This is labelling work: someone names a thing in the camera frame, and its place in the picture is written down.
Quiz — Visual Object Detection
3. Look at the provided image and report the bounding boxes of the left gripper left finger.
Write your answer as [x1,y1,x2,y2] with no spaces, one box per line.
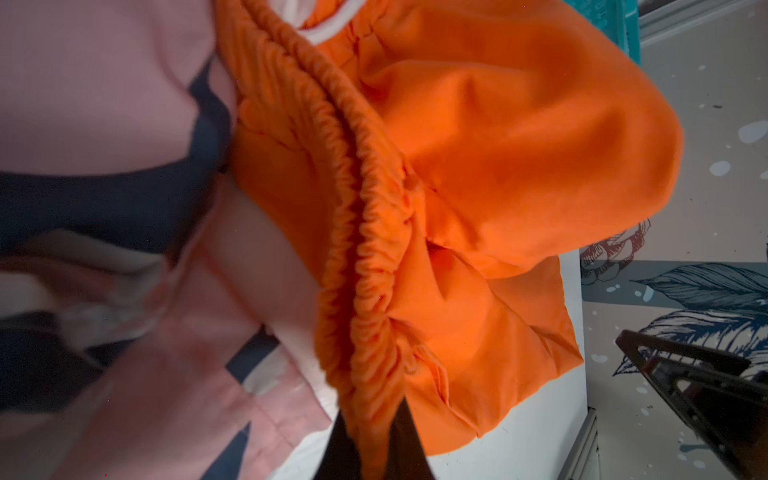
[313,413,362,480]

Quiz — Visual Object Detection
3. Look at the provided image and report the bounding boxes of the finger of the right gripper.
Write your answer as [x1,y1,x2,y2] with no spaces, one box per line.
[616,330,767,479]

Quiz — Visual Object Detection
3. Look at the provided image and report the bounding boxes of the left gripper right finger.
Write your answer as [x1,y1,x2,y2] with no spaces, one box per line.
[385,399,435,480]

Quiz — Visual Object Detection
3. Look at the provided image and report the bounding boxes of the orange shorts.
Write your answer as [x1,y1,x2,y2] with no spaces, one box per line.
[214,1,683,479]

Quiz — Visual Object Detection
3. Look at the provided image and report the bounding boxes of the pink patterned shorts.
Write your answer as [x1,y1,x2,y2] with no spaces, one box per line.
[1,1,329,479]

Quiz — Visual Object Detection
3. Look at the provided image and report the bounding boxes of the teal plastic basket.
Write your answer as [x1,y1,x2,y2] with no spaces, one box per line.
[565,0,642,65]

